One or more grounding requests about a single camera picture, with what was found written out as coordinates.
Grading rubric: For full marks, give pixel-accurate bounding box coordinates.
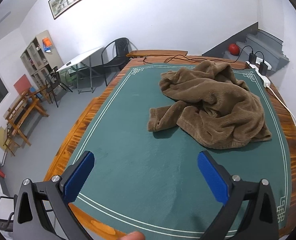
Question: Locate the brown fleece sweater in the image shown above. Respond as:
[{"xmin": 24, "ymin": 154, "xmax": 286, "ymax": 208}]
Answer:
[{"xmin": 147, "ymin": 61, "xmax": 272, "ymax": 150}]

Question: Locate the white power strip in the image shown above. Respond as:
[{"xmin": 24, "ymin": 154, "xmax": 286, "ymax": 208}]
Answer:
[{"xmin": 245, "ymin": 61, "xmax": 271, "ymax": 88}]

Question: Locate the wooden chairs stack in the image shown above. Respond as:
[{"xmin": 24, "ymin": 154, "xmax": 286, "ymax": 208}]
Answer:
[{"xmin": 3, "ymin": 86, "xmax": 49, "ymax": 155}]

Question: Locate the white folding table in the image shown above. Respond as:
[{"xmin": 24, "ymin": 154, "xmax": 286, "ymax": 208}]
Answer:
[{"xmin": 56, "ymin": 47, "xmax": 103, "ymax": 94}]

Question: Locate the black office chair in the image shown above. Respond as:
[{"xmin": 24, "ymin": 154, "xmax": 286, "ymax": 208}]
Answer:
[{"xmin": 0, "ymin": 194, "xmax": 18, "ymax": 232}]

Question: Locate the red ball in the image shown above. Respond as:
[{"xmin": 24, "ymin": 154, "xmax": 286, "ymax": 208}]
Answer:
[{"xmin": 228, "ymin": 43, "xmax": 240, "ymax": 56}]

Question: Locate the black power adapter near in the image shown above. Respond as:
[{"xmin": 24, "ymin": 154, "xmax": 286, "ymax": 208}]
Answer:
[{"xmin": 259, "ymin": 61, "xmax": 268, "ymax": 76}]

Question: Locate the person's thumb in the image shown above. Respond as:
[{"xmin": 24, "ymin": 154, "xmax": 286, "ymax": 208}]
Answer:
[{"xmin": 119, "ymin": 231, "xmax": 145, "ymax": 240}]

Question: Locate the black power adapter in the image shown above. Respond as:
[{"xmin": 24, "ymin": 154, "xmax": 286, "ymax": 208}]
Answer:
[
  {"xmin": 259, "ymin": 61, "xmax": 268, "ymax": 76},
  {"xmin": 249, "ymin": 53, "xmax": 257, "ymax": 64}
]

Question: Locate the beige glass door cabinet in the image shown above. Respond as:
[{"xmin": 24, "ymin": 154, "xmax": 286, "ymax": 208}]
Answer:
[{"xmin": 20, "ymin": 30, "xmax": 63, "ymax": 88}]

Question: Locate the black cable on table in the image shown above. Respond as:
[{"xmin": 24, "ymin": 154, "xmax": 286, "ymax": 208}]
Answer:
[{"xmin": 142, "ymin": 45, "xmax": 264, "ymax": 66}]

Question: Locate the black metal chair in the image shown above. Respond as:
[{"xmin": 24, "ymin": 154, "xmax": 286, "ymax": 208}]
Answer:
[{"xmin": 101, "ymin": 37, "xmax": 130, "ymax": 86}]

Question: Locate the black power adapter far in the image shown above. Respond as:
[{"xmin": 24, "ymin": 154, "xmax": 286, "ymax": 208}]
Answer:
[{"xmin": 249, "ymin": 53, "xmax": 257, "ymax": 64}]

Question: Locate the black chair near cabinet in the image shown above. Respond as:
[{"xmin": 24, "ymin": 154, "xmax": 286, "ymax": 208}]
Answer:
[{"xmin": 45, "ymin": 66, "xmax": 72, "ymax": 107}]

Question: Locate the red fire extinguisher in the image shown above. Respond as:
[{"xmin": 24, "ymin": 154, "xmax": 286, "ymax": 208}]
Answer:
[{"xmin": 0, "ymin": 170, "xmax": 6, "ymax": 178}]

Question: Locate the green table mat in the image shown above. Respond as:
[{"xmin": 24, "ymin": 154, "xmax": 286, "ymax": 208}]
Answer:
[{"xmin": 69, "ymin": 63, "xmax": 291, "ymax": 239}]

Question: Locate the wooden bench far side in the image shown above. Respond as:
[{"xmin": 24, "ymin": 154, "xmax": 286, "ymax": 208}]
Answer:
[{"xmin": 126, "ymin": 50, "xmax": 188, "ymax": 58}]

